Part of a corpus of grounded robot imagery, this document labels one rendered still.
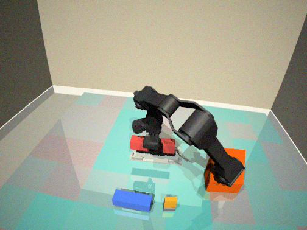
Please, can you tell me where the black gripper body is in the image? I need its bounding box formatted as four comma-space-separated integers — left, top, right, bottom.
143, 116, 163, 150

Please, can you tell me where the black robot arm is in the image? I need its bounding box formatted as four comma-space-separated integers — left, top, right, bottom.
132, 86, 245, 188

